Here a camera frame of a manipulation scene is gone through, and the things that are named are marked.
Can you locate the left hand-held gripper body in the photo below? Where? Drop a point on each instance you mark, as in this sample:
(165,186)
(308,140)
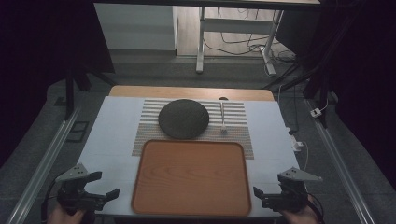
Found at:
(76,196)

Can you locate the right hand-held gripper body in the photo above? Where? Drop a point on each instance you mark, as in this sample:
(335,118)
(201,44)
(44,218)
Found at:
(291,196)

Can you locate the person's right hand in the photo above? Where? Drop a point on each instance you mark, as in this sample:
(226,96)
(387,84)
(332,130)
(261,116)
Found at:
(300,217)

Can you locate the person's left hand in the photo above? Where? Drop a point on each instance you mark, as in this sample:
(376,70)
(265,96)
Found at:
(63,217)

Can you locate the white table cover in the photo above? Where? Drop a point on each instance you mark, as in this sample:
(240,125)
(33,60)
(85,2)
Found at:
(109,137)

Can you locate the striped woven placemat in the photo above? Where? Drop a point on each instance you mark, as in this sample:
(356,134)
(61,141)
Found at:
(236,137)

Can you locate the brown wooden tray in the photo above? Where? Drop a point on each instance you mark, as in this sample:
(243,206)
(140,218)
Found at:
(191,177)

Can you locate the small white adapter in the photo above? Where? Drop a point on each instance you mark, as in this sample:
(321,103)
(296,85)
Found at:
(315,112)

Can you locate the black metal stand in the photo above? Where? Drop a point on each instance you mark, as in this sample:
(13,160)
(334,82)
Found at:
(311,77)
(70,93)

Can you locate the dark round plate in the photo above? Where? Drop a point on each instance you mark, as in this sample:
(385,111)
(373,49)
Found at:
(183,118)

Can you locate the aluminium rail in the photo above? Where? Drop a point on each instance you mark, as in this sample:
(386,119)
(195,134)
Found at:
(43,165)
(339,168)

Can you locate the black rectangular frame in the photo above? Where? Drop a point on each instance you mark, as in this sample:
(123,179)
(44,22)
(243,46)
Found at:
(77,131)

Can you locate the white desk frame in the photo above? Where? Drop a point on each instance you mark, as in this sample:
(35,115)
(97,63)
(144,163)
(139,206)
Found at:
(236,25)

